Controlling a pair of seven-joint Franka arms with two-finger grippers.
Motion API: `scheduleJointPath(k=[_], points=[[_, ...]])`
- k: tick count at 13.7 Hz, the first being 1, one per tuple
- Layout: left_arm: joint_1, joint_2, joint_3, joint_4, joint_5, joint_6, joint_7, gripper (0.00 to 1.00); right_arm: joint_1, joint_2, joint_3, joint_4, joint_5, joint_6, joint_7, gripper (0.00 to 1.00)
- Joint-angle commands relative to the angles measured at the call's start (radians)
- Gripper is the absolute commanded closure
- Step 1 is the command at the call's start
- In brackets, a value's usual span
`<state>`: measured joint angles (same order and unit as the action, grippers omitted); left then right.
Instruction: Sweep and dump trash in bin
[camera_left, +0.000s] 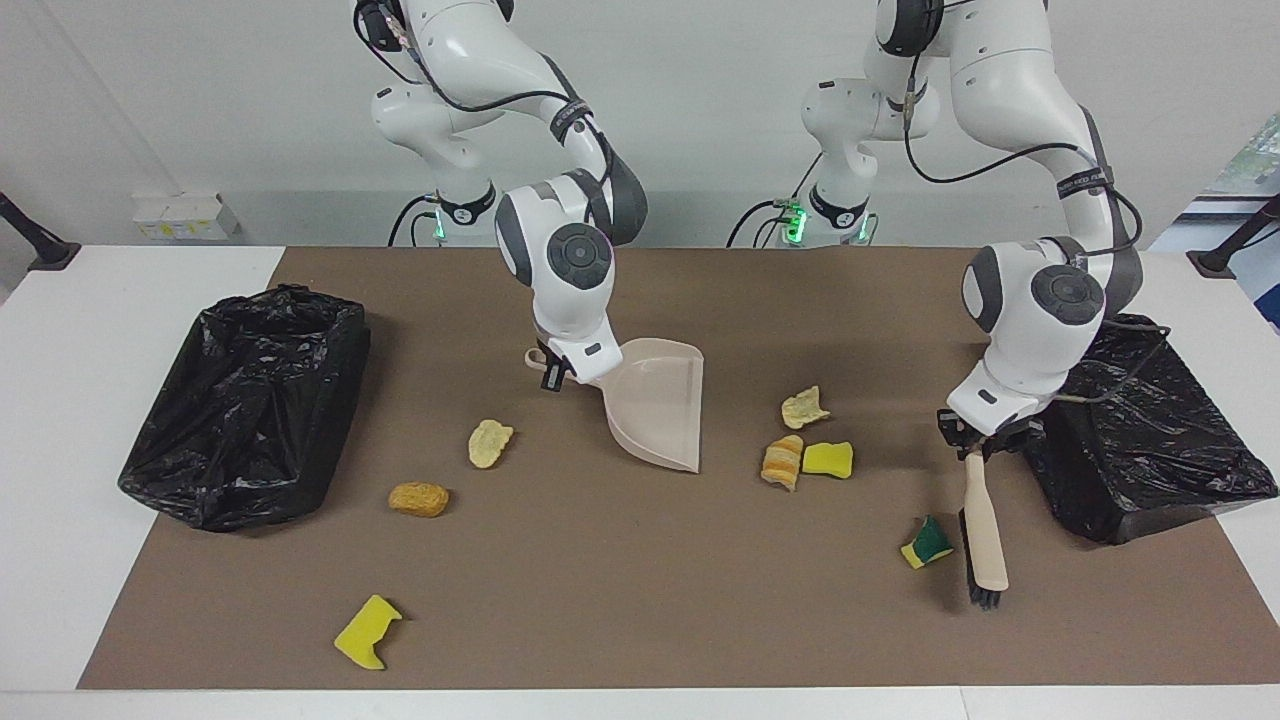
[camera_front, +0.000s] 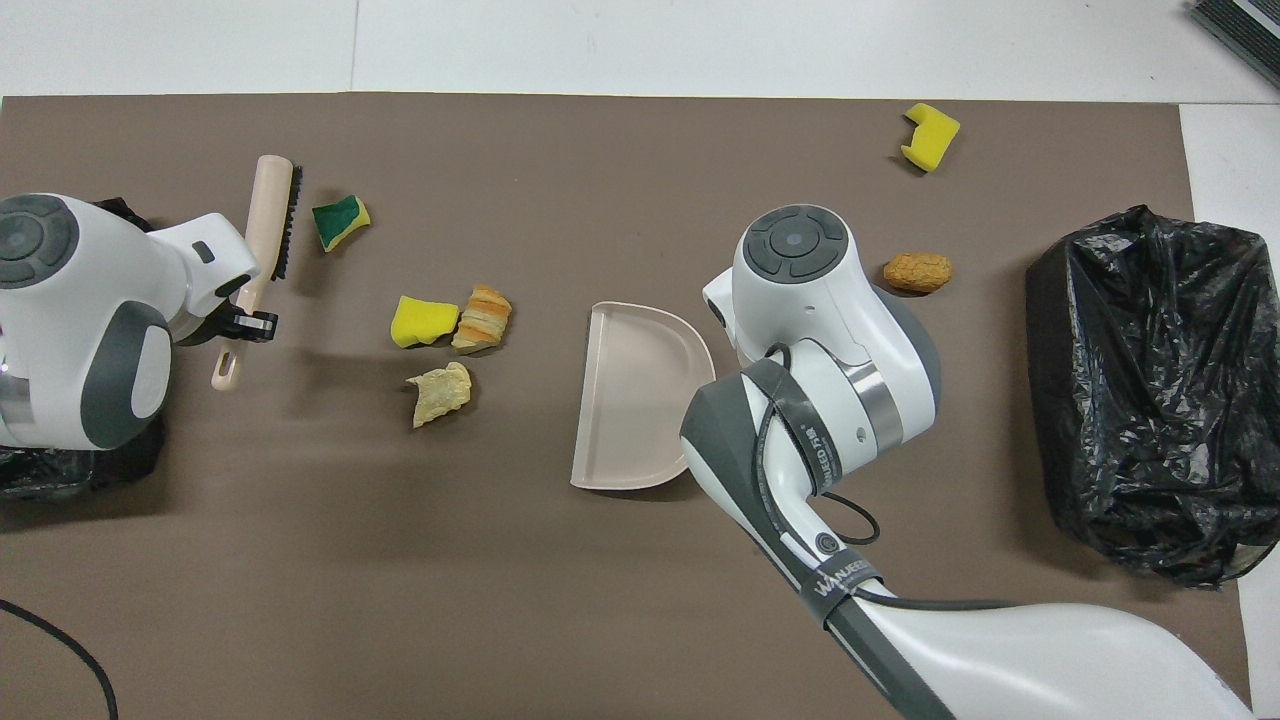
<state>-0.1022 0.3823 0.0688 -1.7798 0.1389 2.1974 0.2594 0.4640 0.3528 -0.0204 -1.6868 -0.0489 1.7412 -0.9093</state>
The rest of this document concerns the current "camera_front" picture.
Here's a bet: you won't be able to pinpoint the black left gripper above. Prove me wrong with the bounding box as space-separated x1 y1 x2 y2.
210 310 280 345

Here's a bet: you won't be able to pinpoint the beige hand brush black bristles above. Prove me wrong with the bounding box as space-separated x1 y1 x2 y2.
210 154 303 392

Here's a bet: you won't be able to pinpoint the yellow sponge green backing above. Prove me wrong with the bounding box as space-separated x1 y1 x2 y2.
311 194 372 254

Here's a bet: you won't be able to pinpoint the plain yellow sponge piece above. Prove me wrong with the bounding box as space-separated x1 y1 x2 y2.
390 294 461 350

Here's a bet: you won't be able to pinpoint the pale cracker piece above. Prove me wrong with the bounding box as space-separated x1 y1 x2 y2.
405 361 473 429

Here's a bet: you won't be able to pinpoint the striped croissant bread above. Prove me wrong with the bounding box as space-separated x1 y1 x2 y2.
451 283 514 355

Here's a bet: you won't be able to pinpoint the beige plastic dustpan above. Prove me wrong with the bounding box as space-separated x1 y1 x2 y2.
570 301 717 492

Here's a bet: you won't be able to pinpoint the black bag lined bin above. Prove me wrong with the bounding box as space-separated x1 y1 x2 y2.
0 197 169 501
1026 205 1280 589

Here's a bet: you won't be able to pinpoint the brown table mat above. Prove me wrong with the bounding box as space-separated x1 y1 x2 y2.
0 93 1253 720

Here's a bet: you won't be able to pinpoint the brown bread nugget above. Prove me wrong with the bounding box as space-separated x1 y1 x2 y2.
883 252 954 294

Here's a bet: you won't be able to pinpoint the notched yellow sponge piece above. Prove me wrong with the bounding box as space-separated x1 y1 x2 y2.
900 103 961 173

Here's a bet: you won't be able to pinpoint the grey ribbed device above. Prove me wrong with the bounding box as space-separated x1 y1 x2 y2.
1188 0 1280 89

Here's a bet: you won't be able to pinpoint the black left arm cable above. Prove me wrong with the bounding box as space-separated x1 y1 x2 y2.
0 598 119 720

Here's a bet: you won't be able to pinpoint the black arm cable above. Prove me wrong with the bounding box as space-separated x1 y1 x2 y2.
755 340 1011 611
0 598 119 720

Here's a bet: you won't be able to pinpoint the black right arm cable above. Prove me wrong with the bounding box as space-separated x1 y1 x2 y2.
755 340 1011 611

